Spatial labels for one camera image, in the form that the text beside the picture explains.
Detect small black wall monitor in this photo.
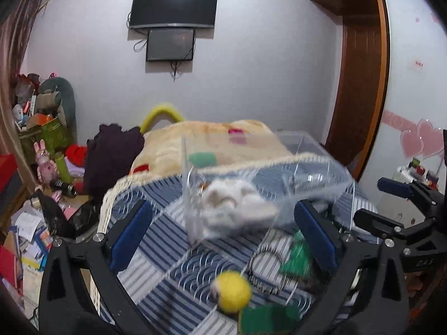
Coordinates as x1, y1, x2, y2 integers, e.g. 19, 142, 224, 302
146, 28, 196, 62

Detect yellow curved plush tube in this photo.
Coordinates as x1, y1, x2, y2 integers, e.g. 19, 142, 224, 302
139, 103, 185, 135

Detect black white hair band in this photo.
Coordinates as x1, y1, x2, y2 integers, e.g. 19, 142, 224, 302
244, 237, 298, 293

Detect clear plastic storage box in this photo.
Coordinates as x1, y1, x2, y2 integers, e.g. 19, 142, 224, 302
182, 131, 353, 243

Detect green yellow sponge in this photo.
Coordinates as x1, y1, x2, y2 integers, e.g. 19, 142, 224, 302
238, 305, 301, 335

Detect green cardboard box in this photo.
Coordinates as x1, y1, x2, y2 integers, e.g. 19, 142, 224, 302
18, 118, 73, 164

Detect brown wooden door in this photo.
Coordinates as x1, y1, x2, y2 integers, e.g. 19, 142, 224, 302
325, 15, 382, 180

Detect green knitted soft toy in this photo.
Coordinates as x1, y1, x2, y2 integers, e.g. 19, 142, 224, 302
279, 231, 313, 279

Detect yellow felt bird ball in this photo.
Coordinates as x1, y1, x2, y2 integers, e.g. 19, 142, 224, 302
211, 271, 251, 315

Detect blue white patterned tablecloth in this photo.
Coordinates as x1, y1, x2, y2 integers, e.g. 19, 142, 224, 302
89, 153, 382, 335

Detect pink rabbit toy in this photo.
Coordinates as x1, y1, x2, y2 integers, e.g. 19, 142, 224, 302
33, 139, 58, 186

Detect white soft cloth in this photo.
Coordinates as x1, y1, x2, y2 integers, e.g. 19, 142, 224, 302
199, 178, 280, 239

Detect grey green plush toy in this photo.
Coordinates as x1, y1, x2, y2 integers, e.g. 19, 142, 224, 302
35, 76, 77, 136

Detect dark purple garment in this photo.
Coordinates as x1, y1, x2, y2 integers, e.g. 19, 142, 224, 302
83, 123, 145, 198

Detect black wall television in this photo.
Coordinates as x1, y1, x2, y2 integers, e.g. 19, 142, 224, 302
128, 0, 217, 29

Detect green cylinder bottle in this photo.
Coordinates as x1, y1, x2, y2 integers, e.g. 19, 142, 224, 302
54, 152, 73, 184

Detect red plush item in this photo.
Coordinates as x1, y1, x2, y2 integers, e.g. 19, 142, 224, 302
65, 144, 87, 167

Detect white wardrobe door pink hearts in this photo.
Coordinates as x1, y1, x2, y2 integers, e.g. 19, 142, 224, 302
360, 0, 446, 227

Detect beige patchwork plush blanket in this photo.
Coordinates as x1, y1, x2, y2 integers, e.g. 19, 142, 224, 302
129, 119, 293, 182

